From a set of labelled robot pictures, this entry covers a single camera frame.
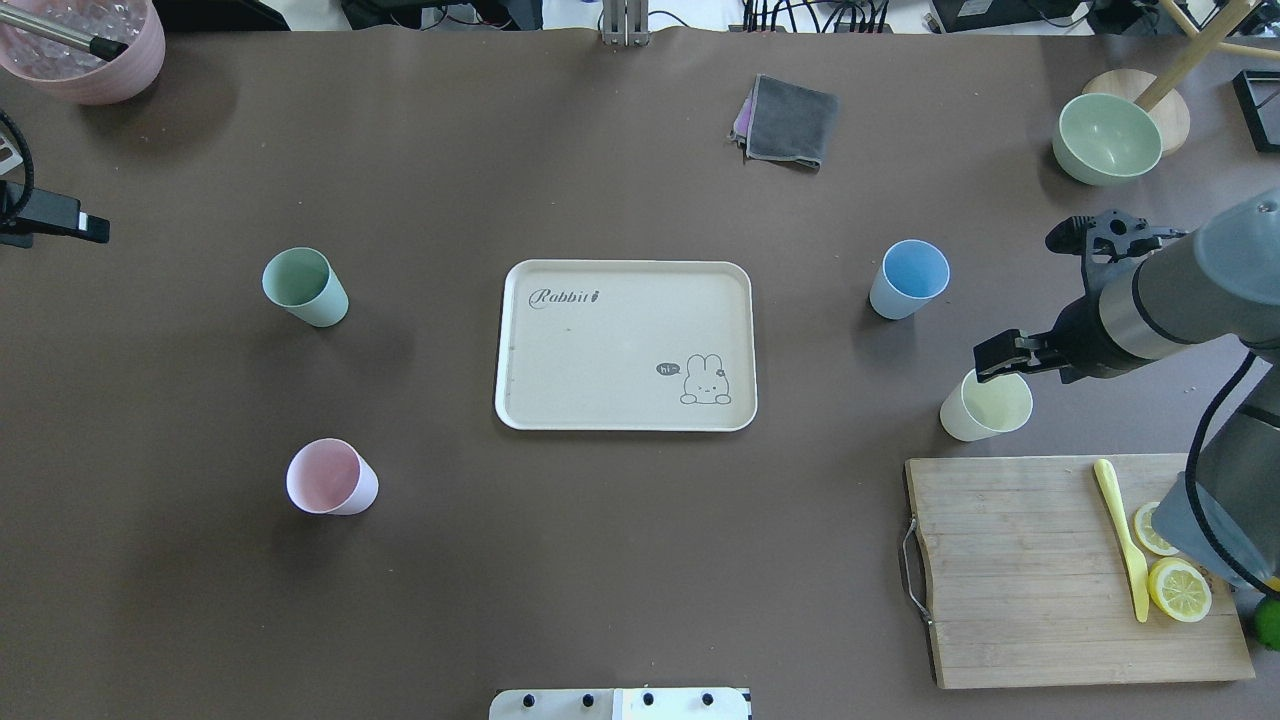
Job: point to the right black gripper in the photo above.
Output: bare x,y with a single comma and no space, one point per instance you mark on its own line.
1077,340

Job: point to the pale yellow cup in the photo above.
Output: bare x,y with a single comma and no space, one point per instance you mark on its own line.
977,410

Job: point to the pink cup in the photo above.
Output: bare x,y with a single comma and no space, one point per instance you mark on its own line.
328,476

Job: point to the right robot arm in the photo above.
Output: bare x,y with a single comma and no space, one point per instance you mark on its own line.
1150,292

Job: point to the beige rabbit tray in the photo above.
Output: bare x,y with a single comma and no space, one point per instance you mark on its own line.
626,345

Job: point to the blue cup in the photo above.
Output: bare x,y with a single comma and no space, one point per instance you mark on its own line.
912,273

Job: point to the yellow plastic knife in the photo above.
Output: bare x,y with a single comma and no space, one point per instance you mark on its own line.
1134,561

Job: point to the upper lemon slice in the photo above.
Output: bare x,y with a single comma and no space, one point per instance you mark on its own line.
1144,532

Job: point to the lemon slice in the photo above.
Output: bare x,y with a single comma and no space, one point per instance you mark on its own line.
1179,589
1144,532

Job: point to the green bowl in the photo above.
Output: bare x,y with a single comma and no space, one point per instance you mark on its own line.
1103,140

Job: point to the wooden cutting board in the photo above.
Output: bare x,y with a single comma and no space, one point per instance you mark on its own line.
1025,585

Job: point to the lower lemon slice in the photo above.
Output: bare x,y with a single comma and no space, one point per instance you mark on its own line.
1179,589

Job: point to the wooden cup stand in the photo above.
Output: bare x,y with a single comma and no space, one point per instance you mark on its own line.
1157,94

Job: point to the grey folded cloth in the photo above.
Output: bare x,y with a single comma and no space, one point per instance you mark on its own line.
789,122

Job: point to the pink folded cloth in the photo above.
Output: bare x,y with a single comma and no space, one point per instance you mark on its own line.
742,123

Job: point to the green lime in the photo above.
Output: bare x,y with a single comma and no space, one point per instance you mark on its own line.
1265,623

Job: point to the green cup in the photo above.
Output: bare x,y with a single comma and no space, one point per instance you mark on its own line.
303,282

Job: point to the metal tube in bowl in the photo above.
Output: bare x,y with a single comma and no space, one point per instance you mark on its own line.
101,47

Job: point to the pink bowl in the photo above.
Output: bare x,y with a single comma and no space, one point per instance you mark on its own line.
71,75

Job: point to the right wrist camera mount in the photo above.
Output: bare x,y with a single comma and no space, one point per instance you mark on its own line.
1108,244

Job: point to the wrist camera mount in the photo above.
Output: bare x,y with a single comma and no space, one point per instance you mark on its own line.
28,211
1108,244

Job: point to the aluminium frame post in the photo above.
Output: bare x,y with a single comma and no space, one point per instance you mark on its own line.
625,23

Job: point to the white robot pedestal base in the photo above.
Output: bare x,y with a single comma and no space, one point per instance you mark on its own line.
623,703

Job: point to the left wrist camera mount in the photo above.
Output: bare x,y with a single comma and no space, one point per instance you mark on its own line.
28,211

